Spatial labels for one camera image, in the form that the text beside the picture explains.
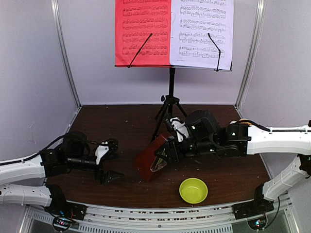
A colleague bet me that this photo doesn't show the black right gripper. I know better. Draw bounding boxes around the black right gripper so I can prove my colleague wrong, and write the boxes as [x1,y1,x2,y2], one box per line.
[155,136,218,164]

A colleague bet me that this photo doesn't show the wooden metronome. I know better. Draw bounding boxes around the wooden metronome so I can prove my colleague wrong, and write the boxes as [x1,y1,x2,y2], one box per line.
[133,133,171,182]

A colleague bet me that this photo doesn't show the black perforated music stand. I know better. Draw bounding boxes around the black perforated music stand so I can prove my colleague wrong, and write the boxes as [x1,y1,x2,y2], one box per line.
[114,60,234,144]

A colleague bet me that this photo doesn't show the white sheet music paper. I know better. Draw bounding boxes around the white sheet music paper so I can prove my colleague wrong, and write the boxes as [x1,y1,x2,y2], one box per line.
[170,0,234,71]

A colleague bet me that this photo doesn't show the red sheet music paper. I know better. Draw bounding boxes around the red sheet music paper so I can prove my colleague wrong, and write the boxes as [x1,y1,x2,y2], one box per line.
[115,0,172,67]

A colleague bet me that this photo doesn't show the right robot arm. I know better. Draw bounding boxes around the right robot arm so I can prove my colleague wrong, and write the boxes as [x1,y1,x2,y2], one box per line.
[150,110,311,215]

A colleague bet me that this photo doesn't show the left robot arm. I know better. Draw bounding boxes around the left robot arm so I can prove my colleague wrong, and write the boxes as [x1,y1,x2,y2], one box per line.
[0,132,124,216]

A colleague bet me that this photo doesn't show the green bowl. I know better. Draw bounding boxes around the green bowl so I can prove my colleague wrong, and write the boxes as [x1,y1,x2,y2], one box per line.
[179,178,208,204]

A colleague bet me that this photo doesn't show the white patterned mug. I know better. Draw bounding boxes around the white patterned mug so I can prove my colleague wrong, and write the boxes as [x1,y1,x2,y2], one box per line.
[230,118,253,125]

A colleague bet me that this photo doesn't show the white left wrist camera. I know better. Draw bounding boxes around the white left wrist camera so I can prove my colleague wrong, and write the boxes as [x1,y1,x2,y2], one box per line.
[94,138,119,165]

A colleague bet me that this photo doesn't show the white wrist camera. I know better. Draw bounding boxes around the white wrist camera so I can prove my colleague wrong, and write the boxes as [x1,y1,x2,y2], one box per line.
[94,138,119,165]
[165,117,190,142]

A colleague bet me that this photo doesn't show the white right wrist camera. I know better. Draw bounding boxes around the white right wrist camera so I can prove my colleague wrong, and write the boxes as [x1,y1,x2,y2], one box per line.
[165,117,190,142]

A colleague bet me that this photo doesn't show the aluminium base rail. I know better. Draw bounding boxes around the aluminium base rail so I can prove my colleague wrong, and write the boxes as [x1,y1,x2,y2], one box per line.
[24,191,299,233]

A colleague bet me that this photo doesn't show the right aluminium frame post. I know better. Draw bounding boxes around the right aluminium frame post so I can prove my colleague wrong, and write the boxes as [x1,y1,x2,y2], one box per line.
[235,0,266,112]

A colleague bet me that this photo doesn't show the aluminium frame post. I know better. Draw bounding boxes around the aluminium frame post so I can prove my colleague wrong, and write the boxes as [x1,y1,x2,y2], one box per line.
[235,0,266,112]
[51,0,82,109]

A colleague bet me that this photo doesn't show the left aluminium frame post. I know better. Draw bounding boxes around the left aluminium frame post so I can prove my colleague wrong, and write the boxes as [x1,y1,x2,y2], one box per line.
[51,0,82,109]

